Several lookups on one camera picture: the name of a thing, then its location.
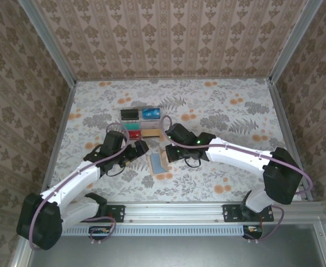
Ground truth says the beige card holder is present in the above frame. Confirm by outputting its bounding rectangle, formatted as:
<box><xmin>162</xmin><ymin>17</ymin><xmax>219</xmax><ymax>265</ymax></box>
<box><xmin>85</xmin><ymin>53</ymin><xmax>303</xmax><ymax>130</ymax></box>
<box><xmin>147</xmin><ymin>148</ymin><xmax>171</xmax><ymax>175</ymax></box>

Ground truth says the gold card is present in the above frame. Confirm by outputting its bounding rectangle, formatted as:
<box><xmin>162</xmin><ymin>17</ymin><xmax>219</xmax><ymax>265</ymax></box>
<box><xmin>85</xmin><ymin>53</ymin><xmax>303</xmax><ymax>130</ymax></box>
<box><xmin>142</xmin><ymin>128</ymin><xmax>161</xmax><ymax>139</ymax></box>

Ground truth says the black card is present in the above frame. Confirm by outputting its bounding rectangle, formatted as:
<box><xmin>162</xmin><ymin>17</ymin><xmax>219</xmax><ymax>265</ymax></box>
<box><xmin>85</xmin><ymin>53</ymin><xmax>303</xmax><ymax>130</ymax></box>
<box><xmin>121</xmin><ymin>108</ymin><xmax>139</xmax><ymax>121</ymax></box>

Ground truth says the clear acrylic card organizer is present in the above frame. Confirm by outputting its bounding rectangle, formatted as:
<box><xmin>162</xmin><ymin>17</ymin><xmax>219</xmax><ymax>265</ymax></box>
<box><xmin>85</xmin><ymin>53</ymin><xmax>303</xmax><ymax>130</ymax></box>
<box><xmin>120</xmin><ymin>106</ymin><xmax>164</xmax><ymax>141</ymax></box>

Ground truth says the light blue card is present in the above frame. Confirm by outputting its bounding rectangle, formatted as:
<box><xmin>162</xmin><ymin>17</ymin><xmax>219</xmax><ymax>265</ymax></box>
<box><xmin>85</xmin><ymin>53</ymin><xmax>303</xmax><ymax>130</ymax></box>
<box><xmin>149</xmin><ymin>152</ymin><xmax>164</xmax><ymax>174</ymax></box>

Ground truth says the black controller board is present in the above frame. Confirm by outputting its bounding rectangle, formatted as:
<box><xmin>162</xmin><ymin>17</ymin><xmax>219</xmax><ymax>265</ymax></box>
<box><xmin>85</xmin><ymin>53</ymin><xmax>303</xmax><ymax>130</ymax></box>
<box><xmin>88</xmin><ymin>225</ymin><xmax>111</xmax><ymax>240</ymax></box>
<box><xmin>243</xmin><ymin>224</ymin><xmax>264</xmax><ymax>240</ymax></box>

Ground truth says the grey metal panel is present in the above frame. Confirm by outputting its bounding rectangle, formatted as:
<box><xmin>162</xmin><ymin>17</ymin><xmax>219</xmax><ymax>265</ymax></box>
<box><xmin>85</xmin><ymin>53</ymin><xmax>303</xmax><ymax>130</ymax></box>
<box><xmin>11</xmin><ymin>224</ymin><xmax>326</xmax><ymax>267</ymax></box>

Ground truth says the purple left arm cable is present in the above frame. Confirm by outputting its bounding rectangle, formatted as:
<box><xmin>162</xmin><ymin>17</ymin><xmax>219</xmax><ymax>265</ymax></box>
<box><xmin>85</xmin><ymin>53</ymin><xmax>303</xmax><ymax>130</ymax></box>
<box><xmin>29</xmin><ymin>122</ymin><xmax>130</xmax><ymax>251</ymax></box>

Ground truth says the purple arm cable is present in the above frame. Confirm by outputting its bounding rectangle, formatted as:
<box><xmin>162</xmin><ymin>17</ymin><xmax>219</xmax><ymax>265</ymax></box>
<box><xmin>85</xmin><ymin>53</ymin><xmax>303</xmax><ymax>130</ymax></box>
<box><xmin>159</xmin><ymin>115</ymin><xmax>314</xmax><ymax>243</ymax></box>
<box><xmin>29</xmin><ymin>122</ymin><xmax>130</xmax><ymax>251</ymax></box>

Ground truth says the aluminium table side rail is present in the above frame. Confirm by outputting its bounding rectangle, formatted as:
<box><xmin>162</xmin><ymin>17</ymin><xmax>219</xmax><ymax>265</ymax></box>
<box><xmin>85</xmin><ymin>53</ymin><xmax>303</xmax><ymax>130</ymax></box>
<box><xmin>42</xmin><ymin>82</ymin><xmax>77</xmax><ymax>192</ymax></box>
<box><xmin>265</xmin><ymin>79</ymin><xmax>314</xmax><ymax>202</ymax></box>

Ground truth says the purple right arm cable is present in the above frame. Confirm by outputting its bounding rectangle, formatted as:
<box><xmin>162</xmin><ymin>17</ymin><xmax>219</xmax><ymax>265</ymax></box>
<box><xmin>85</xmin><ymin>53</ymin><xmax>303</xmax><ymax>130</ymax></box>
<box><xmin>159</xmin><ymin>115</ymin><xmax>314</xmax><ymax>243</ymax></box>

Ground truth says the aluminium mounting rail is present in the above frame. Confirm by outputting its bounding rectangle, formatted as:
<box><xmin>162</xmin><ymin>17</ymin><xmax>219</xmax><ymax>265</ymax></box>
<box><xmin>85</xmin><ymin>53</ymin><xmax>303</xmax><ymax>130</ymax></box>
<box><xmin>104</xmin><ymin>202</ymin><xmax>324</xmax><ymax>224</ymax></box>

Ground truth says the grey slotted cable duct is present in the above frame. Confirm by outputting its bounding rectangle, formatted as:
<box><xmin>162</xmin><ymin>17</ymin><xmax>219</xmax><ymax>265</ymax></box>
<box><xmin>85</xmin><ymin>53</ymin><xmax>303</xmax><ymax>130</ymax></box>
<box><xmin>61</xmin><ymin>224</ymin><xmax>246</xmax><ymax>237</ymax></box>

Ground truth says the aluminium frame post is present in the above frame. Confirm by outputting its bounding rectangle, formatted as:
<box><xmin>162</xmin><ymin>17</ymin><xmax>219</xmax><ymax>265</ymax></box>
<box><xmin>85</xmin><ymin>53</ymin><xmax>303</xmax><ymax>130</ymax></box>
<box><xmin>268</xmin><ymin>0</ymin><xmax>319</xmax><ymax>84</ymax></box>
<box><xmin>17</xmin><ymin>0</ymin><xmax>77</xmax><ymax>87</ymax></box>

